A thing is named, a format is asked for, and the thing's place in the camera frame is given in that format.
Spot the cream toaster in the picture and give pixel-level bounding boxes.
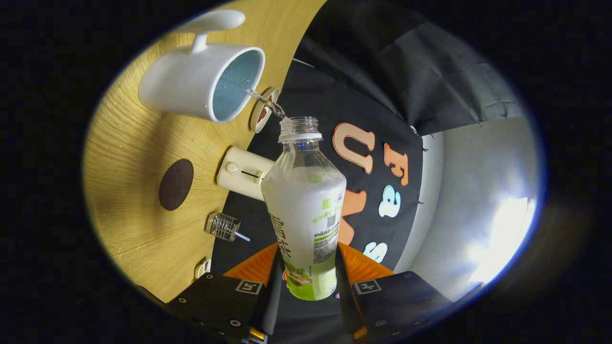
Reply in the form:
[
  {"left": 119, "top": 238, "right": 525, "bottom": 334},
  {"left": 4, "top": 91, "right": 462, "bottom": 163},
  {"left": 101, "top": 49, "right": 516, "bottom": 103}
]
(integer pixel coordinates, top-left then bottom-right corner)
[{"left": 217, "top": 146, "right": 275, "bottom": 201}]

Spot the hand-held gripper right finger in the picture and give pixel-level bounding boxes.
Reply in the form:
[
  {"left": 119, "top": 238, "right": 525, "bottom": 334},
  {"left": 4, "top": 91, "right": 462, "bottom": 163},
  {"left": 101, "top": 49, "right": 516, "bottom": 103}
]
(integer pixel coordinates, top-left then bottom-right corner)
[{"left": 335, "top": 241, "right": 452, "bottom": 341}]

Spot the wooden table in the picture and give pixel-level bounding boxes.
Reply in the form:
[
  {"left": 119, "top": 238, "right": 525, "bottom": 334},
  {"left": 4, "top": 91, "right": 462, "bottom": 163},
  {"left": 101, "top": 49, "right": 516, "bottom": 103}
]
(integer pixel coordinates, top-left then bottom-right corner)
[{"left": 82, "top": 0, "right": 328, "bottom": 304}]

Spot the white ceramic cup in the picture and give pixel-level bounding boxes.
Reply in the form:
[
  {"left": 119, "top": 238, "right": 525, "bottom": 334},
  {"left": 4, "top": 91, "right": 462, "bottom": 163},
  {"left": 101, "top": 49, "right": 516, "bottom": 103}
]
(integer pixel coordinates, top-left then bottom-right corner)
[{"left": 138, "top": 10, "right": 266, "bottom": 124}]

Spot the clear juice bottle white label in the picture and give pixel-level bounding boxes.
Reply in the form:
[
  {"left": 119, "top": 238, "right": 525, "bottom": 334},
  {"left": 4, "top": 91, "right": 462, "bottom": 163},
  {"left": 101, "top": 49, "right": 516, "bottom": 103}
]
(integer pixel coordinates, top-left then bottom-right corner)
[{"left": 261, "top": 116, "right": 347, "bottom": 301}]

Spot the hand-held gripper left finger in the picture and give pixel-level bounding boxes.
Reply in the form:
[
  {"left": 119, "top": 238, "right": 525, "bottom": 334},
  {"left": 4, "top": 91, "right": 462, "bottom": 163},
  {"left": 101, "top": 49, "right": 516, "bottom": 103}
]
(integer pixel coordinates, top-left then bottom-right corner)
[{"left": 165, "top": 242, "right": 283, "bottom": 344}]

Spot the oval dish with red snacks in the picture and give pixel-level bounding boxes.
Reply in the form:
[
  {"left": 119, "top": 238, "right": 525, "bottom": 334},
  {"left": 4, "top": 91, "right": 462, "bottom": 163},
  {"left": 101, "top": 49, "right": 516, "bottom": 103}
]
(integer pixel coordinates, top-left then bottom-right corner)
[{"left": 250, "top": 87, "right": 280, "bottom": 133}]

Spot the black backdrop cloth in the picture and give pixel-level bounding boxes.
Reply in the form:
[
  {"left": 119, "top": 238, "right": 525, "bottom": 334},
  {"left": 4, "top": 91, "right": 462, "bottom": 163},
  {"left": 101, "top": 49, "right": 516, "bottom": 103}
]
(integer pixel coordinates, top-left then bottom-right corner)
[{"left": 210, "top": 0, "right": 526, "bottom": 335}]

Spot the dark brown round coaster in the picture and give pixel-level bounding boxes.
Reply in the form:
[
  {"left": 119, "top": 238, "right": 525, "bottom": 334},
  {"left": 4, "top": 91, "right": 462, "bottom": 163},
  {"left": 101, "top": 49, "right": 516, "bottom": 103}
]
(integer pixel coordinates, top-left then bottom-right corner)
[{"left": 159, "top": 159, "right": 195, "bottom": 211}]

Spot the metal wire holder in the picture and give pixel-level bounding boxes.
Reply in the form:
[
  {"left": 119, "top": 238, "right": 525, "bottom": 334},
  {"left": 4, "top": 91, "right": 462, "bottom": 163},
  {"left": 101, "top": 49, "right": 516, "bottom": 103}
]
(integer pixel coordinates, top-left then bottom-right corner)
[{"left": 206, "top": 212, "right": 241, "bottom": 242}]

